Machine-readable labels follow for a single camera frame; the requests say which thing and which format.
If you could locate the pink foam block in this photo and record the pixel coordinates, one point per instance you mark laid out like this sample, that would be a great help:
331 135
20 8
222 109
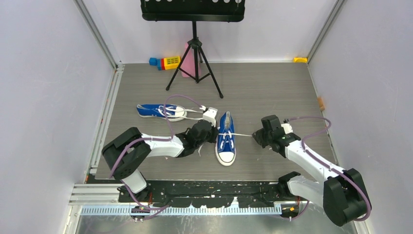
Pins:
188 63

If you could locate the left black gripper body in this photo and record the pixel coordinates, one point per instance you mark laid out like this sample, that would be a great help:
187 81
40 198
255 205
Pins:
209 137

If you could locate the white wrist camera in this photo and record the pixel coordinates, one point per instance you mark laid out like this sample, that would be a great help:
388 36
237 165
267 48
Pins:
287 127
209 114

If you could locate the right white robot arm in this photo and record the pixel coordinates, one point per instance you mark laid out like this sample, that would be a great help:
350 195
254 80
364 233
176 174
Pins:
341 193

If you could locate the black music stand tripod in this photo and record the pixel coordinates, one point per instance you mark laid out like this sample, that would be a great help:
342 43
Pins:
194 11

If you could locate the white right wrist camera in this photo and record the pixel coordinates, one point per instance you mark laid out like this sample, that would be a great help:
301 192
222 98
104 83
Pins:
287 127

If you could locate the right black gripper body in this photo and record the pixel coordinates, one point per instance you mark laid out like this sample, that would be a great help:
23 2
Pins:
263 138

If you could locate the aluminium frame rail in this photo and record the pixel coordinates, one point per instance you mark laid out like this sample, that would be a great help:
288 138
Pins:
94 194

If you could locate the colourful toy block phone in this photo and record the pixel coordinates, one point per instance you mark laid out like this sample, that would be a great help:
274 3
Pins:
168 63

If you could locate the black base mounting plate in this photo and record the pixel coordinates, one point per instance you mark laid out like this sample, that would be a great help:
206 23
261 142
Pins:
212 194

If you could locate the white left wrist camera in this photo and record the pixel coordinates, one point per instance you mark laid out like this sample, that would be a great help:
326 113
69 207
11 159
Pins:
209 114

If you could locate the blue sneaker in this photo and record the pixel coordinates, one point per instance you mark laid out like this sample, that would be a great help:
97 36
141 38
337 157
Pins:
225 149
171 112

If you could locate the yellow corner block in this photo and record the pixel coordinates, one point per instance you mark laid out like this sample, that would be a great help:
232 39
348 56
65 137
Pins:
300 60

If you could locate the small wooden block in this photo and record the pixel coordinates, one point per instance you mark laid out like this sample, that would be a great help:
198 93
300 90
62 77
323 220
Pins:
321 103

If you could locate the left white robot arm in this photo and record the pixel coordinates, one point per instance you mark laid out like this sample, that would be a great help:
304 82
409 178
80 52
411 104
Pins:
125 153

